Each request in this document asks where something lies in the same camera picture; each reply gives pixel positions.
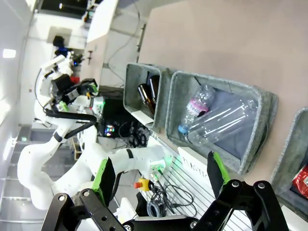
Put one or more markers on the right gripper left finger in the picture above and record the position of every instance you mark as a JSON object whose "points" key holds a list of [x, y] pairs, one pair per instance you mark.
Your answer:
{"points": [[96, 211]]}

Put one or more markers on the large clear plastic bottle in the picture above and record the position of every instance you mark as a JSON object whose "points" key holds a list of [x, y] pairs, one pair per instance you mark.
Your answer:
{"points": [[221, 122]]}

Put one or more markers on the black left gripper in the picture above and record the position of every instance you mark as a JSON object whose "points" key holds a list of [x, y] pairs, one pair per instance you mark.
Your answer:
{"points": [[62, 86]]}

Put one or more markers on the grey fabric basket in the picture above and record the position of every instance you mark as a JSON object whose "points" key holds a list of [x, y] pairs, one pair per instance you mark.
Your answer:
{"points": [[286, 154], [134, 96], [260, 113]]}

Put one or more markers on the white cabinet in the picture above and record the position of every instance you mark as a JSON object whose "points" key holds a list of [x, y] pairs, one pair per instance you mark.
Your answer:
{"points": [[98, 31]]}

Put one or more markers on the white slatted base plate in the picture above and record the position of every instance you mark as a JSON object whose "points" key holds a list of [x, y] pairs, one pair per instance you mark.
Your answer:
{"points": [[192, 192]]}

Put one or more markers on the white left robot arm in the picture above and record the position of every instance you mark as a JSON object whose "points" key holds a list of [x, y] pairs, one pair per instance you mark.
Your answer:
{"points": [[48, 173]]}

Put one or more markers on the brown glass bottle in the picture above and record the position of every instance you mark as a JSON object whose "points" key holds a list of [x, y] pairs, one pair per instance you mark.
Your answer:
{"points": [[146, 97], [154, 87]]}

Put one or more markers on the crushed bottle pink label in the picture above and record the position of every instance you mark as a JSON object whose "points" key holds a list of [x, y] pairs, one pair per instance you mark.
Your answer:
{"points": [[199, 101]]}

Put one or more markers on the small red box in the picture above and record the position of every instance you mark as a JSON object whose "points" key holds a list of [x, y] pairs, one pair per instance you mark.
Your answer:
{"points": [[74, 79]]}

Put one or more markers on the red crushed can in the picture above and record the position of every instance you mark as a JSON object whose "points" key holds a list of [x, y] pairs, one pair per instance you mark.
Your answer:
{"points": [[302, 179]]}

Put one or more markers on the computer with coloured lights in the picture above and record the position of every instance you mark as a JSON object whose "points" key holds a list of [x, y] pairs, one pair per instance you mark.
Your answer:
{"points": [[108, 130]]}

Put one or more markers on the rectangular ceiling light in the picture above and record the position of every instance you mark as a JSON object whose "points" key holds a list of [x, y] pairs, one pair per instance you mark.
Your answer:
{"points": [[9, 53]]}

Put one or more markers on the white paper label PLASTIC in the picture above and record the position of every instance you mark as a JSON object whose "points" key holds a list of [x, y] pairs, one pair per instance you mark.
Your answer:
{"points": [[195, 166]]}

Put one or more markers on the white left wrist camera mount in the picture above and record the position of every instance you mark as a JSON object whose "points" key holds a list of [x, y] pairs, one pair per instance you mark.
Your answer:
{"points": [[54, 63]]}

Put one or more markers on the yellow red emergency stop button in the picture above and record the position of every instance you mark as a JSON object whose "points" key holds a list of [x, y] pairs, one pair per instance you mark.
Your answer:
{"points": [[144, 184]]}

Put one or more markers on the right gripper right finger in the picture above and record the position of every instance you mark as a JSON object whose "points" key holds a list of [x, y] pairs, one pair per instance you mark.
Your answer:
{"points": [[240, 207]]}

